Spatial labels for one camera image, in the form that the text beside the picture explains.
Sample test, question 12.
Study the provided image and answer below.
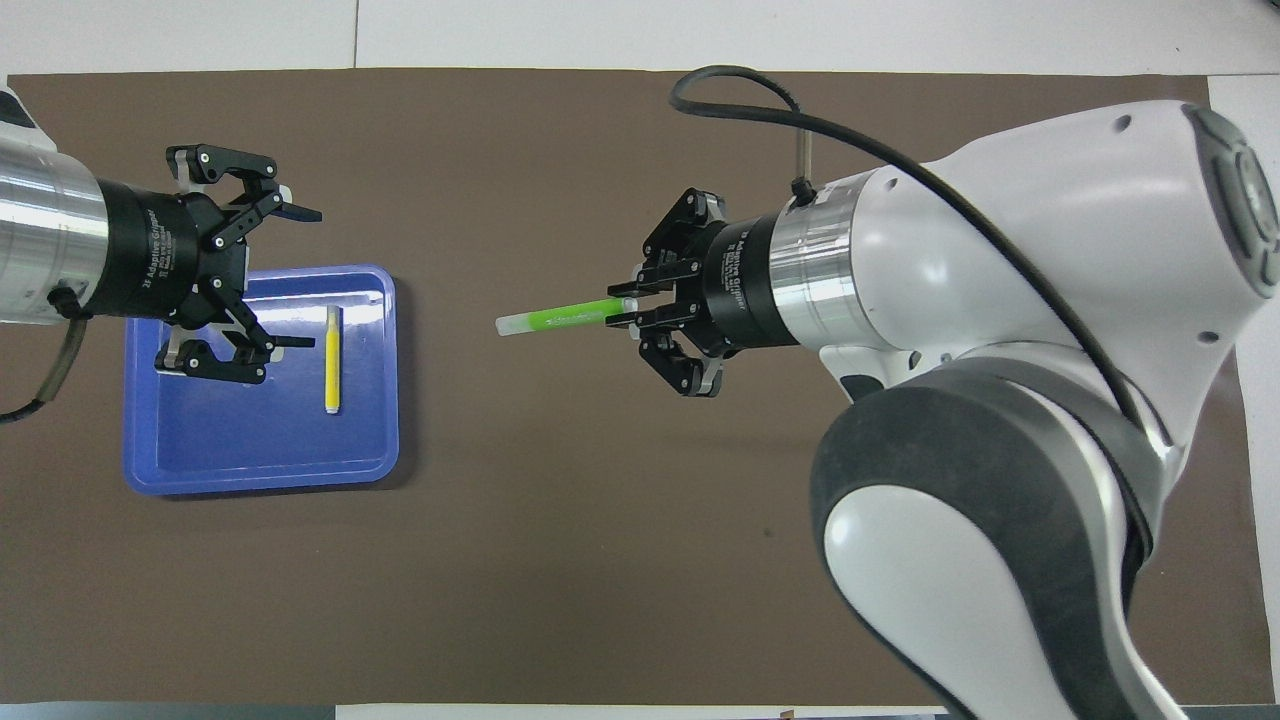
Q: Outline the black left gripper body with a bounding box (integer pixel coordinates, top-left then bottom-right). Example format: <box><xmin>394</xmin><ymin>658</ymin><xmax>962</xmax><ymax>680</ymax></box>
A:
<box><xmin>93</xmin><ymin>178</ymin><xmax>253</xmax><ymax>328</ymax></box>

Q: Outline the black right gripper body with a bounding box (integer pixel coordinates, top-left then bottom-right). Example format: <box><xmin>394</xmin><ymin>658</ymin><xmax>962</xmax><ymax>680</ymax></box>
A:
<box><xmin>698</xmin><ymin>213</ymin><xmax>803</xmax><ymax>353</ymax></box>

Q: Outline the yellow highlighter pen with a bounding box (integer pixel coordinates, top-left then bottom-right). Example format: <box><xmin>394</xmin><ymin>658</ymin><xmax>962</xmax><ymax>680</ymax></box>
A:
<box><xmin>324</xmin><ymin>305</ymin><xmax>344</xmax><ymax>415</ymax></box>

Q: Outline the green highlighter pen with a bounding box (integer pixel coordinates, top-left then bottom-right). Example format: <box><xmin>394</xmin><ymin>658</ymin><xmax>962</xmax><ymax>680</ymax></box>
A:
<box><xmin>495</xmin><ymin>295</ymin><xmax>641</xmax><ymax>339</ymax></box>

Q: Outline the blue plastic tray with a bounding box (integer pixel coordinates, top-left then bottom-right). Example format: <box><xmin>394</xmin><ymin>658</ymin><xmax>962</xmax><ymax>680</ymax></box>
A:
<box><xmin>122</xmin><ymin>263</ymin><xmax>400</xmax><ymax>497</ymax></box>

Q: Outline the brown table mat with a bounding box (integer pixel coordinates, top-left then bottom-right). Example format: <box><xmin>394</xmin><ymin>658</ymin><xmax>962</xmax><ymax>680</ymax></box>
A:
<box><xmin>0</xmin><ymin>68</ymin><xmax>1251</xmax><ymax>706</ymax></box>

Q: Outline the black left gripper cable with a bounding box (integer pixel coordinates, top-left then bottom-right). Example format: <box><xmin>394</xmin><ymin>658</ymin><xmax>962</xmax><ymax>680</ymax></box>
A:
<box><xmin>0</xmin><ymin>285</ymin><xmax>93</xmax><ymax>426</ymax></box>

